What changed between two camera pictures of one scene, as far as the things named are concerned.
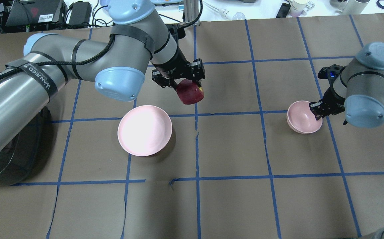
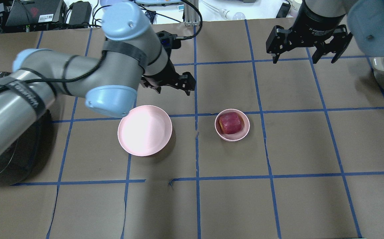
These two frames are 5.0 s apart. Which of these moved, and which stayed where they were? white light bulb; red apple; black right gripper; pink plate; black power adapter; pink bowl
Moved: red apple; black right gripper; pink bowl
Stayed: pink plate; white light bulb; black power adapter
